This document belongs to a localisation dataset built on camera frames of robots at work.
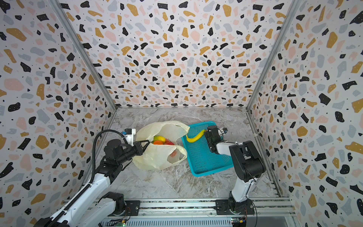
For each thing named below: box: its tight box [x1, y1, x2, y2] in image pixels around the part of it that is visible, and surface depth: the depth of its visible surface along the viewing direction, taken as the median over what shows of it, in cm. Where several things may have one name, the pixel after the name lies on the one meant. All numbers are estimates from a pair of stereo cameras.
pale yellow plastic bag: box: [132, 120, 191, 171], surface depth 77 cm
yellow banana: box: [186, 129, 206, 143], surface depth 102 cm
